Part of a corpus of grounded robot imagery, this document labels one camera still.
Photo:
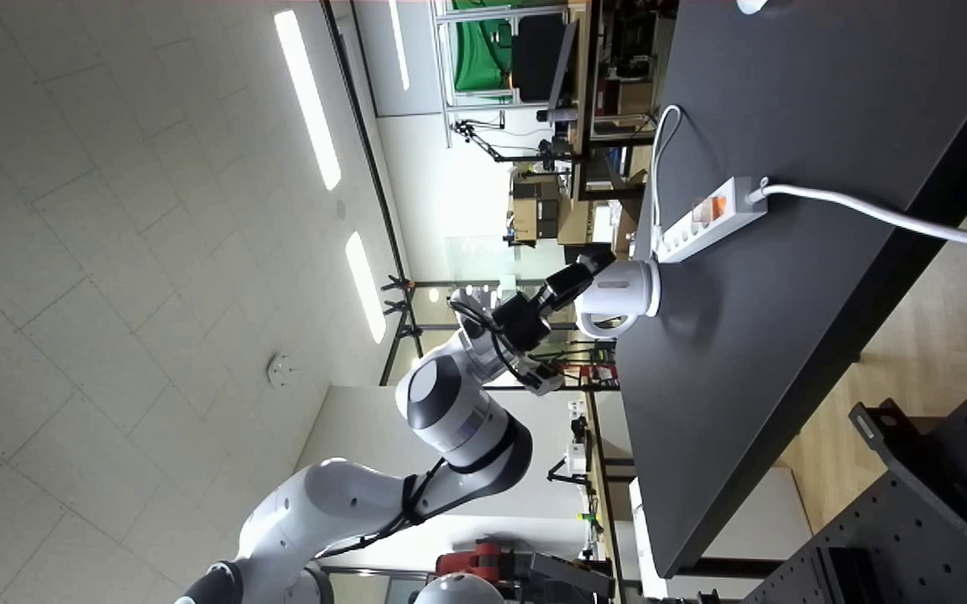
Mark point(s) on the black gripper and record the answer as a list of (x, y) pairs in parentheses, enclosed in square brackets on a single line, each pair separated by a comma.
[(525, 320)]

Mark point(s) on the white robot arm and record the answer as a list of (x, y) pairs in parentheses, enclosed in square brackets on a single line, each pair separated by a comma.
[(478, 451)]

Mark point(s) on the white electric kettle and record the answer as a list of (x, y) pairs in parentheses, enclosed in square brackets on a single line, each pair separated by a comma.
[(615, 301)]

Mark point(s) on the wooden background workbench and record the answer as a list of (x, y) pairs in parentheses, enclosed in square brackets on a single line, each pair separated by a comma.
[(595, 71)]

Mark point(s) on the white extension cord power strip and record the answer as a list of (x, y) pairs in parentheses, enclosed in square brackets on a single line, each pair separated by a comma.
[(713, 218)]

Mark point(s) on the black perforated mount stand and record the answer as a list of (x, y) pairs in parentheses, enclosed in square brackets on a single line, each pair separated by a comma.
[(905, 539)]

